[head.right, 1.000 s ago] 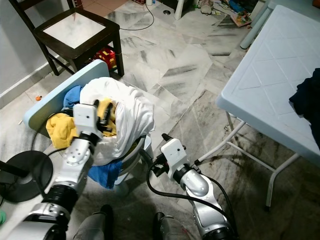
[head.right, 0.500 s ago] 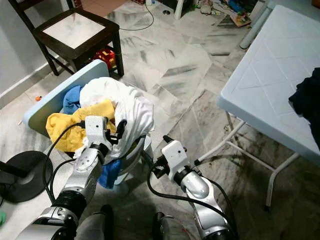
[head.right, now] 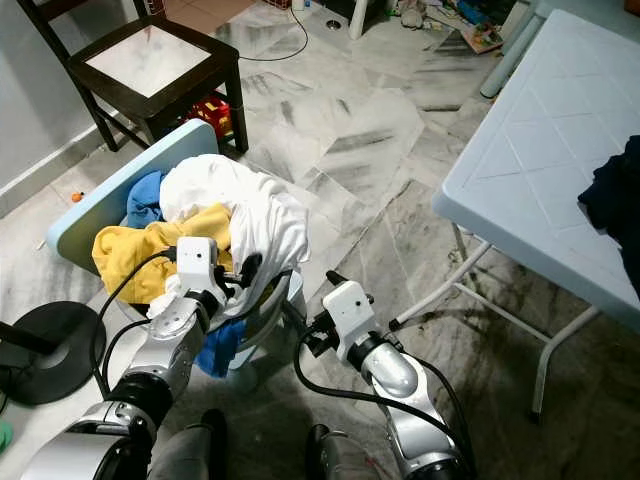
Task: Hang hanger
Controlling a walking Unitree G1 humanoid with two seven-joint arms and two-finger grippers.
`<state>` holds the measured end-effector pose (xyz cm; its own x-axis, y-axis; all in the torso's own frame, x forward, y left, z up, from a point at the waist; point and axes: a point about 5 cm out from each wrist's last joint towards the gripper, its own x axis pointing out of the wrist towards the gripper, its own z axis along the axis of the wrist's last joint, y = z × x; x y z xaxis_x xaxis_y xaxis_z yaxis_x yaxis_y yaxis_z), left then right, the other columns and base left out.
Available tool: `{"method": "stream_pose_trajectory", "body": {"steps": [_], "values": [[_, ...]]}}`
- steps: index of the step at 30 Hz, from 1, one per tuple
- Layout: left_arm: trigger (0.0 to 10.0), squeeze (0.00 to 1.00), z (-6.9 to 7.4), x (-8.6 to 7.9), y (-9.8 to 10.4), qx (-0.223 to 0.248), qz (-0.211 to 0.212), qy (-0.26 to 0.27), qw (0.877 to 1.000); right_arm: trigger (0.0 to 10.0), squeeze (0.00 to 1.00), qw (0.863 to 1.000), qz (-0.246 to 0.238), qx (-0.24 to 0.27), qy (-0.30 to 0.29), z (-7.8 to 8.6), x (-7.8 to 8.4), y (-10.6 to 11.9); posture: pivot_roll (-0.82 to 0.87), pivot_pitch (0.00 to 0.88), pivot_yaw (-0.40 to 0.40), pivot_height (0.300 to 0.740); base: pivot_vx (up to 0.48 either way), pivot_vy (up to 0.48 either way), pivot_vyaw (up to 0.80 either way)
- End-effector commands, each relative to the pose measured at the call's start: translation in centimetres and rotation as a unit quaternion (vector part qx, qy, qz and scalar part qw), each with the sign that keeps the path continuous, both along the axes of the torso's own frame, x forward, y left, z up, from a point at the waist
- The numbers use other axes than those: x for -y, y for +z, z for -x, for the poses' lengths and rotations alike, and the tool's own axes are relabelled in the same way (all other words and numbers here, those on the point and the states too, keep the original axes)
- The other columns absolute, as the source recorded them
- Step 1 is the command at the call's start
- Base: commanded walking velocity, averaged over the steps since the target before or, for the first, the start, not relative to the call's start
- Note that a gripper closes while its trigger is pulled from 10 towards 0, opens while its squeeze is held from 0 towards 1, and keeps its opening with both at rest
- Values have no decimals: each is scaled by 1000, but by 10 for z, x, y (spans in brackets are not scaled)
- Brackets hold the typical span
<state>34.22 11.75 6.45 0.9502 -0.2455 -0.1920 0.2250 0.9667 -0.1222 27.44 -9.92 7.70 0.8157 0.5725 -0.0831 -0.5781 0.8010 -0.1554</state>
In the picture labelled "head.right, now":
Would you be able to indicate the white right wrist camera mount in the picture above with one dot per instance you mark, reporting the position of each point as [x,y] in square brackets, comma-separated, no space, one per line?
[348,308]

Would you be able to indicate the red toy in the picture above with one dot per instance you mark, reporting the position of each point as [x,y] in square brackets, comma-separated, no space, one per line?
[210,115]

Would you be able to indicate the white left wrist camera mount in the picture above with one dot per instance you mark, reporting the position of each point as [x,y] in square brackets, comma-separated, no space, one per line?
[198,262]

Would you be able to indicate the blue t-shirt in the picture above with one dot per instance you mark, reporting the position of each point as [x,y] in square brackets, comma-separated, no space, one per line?
[145,200]

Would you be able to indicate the green ribbed object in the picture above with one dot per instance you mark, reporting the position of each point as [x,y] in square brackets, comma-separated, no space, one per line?
[5,435]

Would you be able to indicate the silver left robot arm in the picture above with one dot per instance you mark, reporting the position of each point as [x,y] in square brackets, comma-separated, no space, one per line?
[175,345]

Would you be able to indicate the pale blue kids table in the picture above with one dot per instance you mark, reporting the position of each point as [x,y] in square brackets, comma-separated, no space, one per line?
[510,55]

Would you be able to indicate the small orange object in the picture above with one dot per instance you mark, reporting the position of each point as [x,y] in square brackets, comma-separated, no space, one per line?
[78,197]

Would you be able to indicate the yellow garment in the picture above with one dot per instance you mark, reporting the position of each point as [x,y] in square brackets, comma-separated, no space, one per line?
[135,260]

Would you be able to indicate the blue cloth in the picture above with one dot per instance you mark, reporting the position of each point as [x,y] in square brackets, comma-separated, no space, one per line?
[222,350]

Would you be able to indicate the dark wooden chair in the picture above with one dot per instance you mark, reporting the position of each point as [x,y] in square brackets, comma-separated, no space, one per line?
[160,110]

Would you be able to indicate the white folding table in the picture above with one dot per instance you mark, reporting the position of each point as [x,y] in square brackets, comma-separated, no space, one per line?
[540,150]

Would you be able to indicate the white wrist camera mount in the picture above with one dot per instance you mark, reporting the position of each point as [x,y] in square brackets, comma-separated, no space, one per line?
[348,308]
[198,262]

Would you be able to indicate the grey robot left leg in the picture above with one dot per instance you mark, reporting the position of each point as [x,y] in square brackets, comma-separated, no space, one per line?
[200,450]

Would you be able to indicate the black round floor stand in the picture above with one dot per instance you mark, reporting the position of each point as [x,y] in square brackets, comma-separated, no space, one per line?
[35,355]

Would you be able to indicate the navy blue garment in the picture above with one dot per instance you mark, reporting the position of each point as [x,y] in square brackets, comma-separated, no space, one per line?
[615,210]

